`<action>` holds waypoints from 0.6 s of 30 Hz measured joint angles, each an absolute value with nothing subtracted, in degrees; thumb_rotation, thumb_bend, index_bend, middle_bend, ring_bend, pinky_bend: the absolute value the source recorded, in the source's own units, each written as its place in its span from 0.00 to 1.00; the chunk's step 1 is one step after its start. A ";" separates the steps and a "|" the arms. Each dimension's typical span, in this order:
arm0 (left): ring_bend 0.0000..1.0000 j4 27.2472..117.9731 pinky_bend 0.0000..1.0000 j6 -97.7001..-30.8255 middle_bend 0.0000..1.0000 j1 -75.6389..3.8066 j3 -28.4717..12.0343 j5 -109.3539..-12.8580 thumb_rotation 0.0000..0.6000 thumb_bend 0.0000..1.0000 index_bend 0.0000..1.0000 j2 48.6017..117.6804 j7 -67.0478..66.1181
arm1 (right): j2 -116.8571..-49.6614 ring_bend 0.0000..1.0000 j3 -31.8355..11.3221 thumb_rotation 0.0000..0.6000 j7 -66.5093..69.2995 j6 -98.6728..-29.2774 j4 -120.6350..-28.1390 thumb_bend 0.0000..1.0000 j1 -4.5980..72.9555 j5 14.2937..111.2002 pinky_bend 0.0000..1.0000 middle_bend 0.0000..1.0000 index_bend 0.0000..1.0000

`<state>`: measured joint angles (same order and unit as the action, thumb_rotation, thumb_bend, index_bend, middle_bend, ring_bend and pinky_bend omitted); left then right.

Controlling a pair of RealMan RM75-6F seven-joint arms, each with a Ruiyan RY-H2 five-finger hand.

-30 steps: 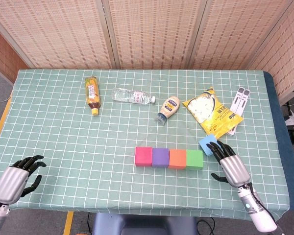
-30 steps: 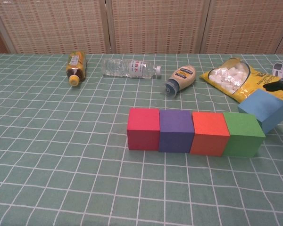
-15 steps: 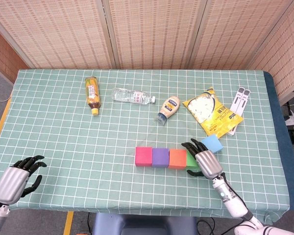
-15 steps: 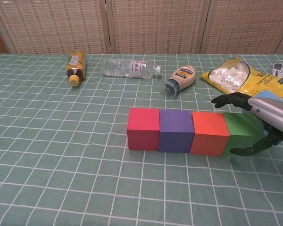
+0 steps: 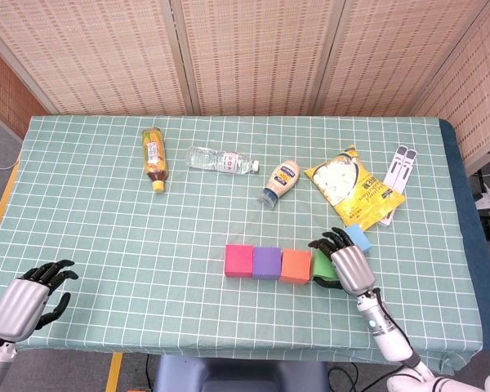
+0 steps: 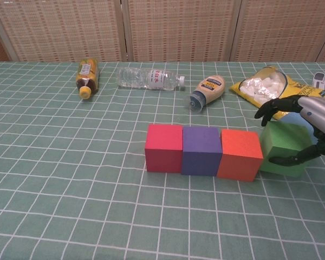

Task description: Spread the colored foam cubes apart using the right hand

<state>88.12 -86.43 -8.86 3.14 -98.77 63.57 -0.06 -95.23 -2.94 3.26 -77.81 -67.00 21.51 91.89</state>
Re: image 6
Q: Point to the green foam block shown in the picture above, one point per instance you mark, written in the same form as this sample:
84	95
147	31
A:
284	138

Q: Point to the yellow tea bottle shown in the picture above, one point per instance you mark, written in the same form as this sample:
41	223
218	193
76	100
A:
87	77

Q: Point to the pink foam block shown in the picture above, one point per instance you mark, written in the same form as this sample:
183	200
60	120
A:
163	151

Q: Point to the yellow snack bag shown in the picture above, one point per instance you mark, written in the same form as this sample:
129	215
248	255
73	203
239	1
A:
260	86

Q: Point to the mayonnaise squeeze bottle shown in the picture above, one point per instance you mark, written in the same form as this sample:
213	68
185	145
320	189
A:
210	90

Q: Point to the bamboo folding screen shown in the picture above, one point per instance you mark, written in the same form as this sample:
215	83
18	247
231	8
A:
178	29

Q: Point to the blue foam block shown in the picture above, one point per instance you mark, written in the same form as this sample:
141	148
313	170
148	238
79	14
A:
293	119

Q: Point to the orange foam block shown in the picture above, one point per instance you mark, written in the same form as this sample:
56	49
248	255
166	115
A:
238	157

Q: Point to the green checkered tablecloth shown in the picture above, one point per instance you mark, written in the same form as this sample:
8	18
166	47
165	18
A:
84	176

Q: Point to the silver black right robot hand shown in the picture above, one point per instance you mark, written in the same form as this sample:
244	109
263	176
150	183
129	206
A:
319	113

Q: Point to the clear water bottle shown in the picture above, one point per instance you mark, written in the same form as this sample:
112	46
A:
149	78

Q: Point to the purple foam block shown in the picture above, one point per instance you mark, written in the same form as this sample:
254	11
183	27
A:
201	151

